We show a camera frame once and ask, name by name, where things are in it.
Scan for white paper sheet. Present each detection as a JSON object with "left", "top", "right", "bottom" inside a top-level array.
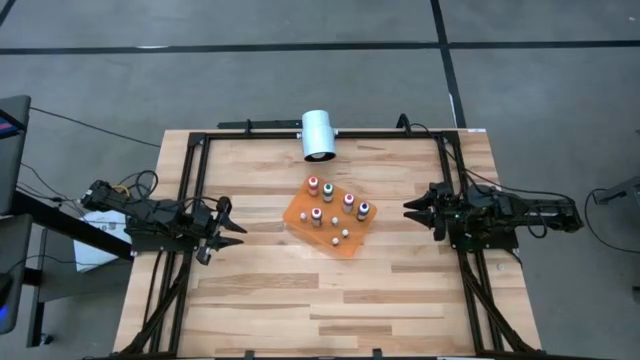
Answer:
[{"left": 73, "top": 205, "right": 134, "bottom": 274}]

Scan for grey stand foot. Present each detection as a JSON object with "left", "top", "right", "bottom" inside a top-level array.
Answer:
[{"left": 593, "top": 173, "right": 640, "bottom": 206}]

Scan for black floor cable loop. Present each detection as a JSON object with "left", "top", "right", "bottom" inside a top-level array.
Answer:
[{"left": 583, "top": 187, "right": 640, "bottom": 255}]

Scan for black and yellow cable bundle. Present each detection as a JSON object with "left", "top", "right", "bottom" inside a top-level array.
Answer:
[{"left": 112, "top": 169, "right": 160, "bottom": 201}]

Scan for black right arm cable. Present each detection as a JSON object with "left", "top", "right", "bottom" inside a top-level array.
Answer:
[{"left": 407, "top": 123, "right": 579, "bottom": 204}]

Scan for grey monitor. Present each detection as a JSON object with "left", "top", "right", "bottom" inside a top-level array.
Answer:
[{"left": 0, "top": 94, "right": 32, "bottom": 216}]

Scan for black metal bar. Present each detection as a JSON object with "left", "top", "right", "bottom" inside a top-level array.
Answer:
[{"left": 217, "top": 118, "right": 304, "bottom": 130}]

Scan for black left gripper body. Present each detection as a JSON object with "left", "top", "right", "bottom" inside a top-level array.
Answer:
[{"left": 192, "top": 194, "right": 234, "bottom": 251}]

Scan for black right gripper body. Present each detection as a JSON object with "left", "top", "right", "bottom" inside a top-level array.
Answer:
[{"left": 427, "top": 181, "right": 464, "bottom": 242}]

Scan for black aluminium table frame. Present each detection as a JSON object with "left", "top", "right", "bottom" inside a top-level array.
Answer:
[{"left": 112, "top": 128, "right": 544, "bottom": 360}]

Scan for long black floor cable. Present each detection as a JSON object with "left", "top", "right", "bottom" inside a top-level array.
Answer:
[{"left": 29, "top": 106, "right": 162, "bottom": 149}]

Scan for orange translucent plastic tray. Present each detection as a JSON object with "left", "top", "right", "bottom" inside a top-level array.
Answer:
[{"left": 282, "top": 174, "right": 379, "bottom": 260}]

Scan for black stand frame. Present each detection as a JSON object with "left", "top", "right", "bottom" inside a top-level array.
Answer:
[{"left": 9, "top": 189, "right": 136, "bottom": 349}]

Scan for black cable clamp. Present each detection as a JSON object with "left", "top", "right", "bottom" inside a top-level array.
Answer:
[{"left": 396, "top": 113, "right": 417, "bottom": 137}]

